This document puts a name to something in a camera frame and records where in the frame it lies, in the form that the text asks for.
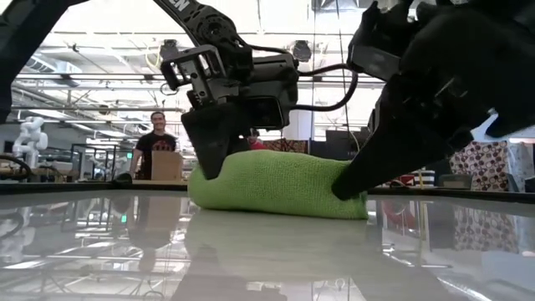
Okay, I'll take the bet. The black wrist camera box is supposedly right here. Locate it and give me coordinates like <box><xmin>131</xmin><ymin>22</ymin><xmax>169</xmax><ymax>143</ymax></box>
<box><xmin>242</xmin><ymin>94</ymin><xmax>292</xmax><ymax>130</ymax></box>

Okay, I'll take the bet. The black camera cable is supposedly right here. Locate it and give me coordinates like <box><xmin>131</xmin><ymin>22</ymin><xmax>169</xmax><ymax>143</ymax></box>
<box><xmin>291</xmin><ymin>62</ymin><xmax>360</xmax><ymax>113</ymax></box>

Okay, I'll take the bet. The person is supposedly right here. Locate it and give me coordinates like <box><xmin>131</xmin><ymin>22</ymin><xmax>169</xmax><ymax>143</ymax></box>
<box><xmin>246</xmin><ymin>128</ymin><xmax>269</xmax><ymax>151</ymax></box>
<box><xmin>129</xmin><ymin>110</ymin><xmax>179</xmax><ymax>181</ymax></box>

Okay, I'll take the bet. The brown floral cloth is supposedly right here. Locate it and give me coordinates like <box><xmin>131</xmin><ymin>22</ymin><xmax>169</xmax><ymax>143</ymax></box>
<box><xmin>262</xmin><ymin>139</ymin><xmax>309</xmax><ymax>154</ymax></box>

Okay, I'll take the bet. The white robot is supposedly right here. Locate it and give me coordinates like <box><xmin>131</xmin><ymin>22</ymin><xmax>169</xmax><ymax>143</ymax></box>
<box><xmin>11</xmin><ymin>116</ymin><xmax>49</xmax><ymax>168</ymax></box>

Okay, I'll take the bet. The black metal frame cage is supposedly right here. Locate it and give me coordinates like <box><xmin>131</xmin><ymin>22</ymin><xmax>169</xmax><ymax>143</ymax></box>
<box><xmin>70</xmin><ymin>144</ymin><xmax>145</xmax><ymax>181</ymax></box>

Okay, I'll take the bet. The cardboard box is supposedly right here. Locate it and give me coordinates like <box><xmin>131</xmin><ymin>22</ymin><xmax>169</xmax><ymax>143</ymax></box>
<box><xmin>150</xmin><ymin>150</ymin><xmax>184</xmax><ymax>181</ymax></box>

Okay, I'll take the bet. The black table frame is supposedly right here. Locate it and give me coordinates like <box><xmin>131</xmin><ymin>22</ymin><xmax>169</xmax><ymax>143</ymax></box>
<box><xmin>0</xmin><ymin>179</ymin><xmax>535</xmax><ymax>206</ymax></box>

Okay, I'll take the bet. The black hoop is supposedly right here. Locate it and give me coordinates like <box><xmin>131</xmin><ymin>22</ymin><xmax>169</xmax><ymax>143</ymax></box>
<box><xmin>0</xmin><ymin>153</ymin><xmax>42</xmax><ymax>180</ymax></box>

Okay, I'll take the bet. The black hanging cable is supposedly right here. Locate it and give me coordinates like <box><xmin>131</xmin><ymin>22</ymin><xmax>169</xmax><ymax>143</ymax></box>
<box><xmin>335</xmin><ymin>0</ymin><xmax>352</xmax><ymax>143</ymax></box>

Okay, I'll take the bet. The silver ceiling duct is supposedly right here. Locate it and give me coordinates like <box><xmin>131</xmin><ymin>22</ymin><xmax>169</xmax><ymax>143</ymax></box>
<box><xmin>24</xmin><ymin>54</ymin><xmax>83</xmax><ymax>76</ymax></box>

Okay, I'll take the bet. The white pillar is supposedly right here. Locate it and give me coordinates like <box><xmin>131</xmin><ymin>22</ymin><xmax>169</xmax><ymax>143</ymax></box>
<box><xmin>288</xmin><ymin>109</ymin><xmax>313</xmax><ymax>141</ymax></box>

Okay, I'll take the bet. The tan wooden board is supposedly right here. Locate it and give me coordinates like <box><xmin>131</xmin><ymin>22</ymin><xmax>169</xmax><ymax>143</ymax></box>
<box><xmin>132</xmin><ymin>179</ymin><xmax>190</xmax><ymax>186</ymax></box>

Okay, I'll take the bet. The polka dot fabric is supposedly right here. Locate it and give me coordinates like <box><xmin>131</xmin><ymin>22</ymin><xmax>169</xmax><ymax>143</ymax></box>
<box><xmin>449</xmin><ymin>140</ymin><xmax>522</xmax><ymax>192</ymax></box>

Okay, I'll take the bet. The black round hanging device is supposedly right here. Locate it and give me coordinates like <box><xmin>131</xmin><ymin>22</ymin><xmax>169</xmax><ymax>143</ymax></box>
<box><xmin>160</xmin><ymin>38</ymin><xmax>180</xmax><ymax>59</ymax></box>
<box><xmin>292</xmin><ymin>39</ymin><xmax>313</xmax><ymax>63</ymax></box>

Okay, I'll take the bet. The green towel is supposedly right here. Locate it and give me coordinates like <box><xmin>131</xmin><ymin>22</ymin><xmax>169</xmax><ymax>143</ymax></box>
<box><xmin>186</xmin><ymin>149</ymin><xmax>369</xmax><ymax>221</ymax></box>

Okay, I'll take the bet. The black monitor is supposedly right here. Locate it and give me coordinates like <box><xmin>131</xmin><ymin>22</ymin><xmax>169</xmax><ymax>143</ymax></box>
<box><xmin>325</xmin><ymin>129</ymin><xmax>369</xmax><ymax>160</ymax></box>

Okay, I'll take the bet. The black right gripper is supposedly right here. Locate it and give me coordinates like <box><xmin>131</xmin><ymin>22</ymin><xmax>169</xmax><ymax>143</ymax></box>
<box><xmin>347</xmin><ymin>0</ymin><xmax>535</xmax><ymax>140</ymax></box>

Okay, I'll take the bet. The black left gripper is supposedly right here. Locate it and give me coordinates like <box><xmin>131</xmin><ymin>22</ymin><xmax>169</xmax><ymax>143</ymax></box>
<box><xmin>160</xmin><ymin>43</ymin><xmax>301</xmax><ymax>181</ymax></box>

